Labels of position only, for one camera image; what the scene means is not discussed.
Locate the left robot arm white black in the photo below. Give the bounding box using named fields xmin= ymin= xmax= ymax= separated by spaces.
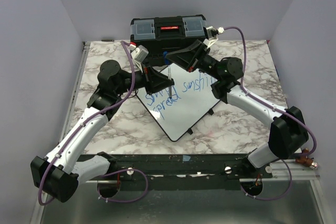
xmin=30 ymin=60 xmax=174 ymax=206

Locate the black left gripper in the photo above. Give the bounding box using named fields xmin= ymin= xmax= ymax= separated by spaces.
xmin=115 ymin=60 xmax=175 ymax=95

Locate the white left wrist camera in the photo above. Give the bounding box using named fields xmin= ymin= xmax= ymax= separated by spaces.
xmin=129 ymin=42 xmax=149 ymax=70

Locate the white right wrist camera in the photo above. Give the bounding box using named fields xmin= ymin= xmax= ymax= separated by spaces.
xmin=203 ymin=26 xmax=225 ymax=48

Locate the white marker pen blue cap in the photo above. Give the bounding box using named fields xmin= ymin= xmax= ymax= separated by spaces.
xmin=167 ymin=65 xmax=174 ymax=99

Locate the black plastic toolbox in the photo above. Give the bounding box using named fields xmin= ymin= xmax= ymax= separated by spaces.
xmin=130 ymin=15 xmax=207 ymax=67

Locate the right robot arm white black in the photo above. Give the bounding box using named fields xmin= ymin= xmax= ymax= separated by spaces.
xmin=165 ymin=40 xmax=308 ymax=178

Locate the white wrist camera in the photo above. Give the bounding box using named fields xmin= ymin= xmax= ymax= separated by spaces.
xmin=129 ymin=42 xmax=149 ymax=70
xmin=203 ymin=26 xmax=225 ymax=48

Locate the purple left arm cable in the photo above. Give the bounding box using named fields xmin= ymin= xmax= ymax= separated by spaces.
xmin=38 ymin=40 xmax=149 ymax=206

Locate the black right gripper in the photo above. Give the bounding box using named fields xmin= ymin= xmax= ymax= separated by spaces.
xmin=165 ymin=40 xmax=223 ymax=81

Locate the aluminium frame rail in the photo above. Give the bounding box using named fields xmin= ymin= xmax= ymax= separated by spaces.
xmin=28 ymin=40 xmax=91 ymax=224

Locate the white whiteboard with black rim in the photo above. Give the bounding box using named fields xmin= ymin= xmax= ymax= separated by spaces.
xmin=137 ymin=64 xmax=219 ymax=142

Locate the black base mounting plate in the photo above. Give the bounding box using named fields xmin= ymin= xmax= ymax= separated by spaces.
xmin=102 ymin=154 xmax=272 ymax=191

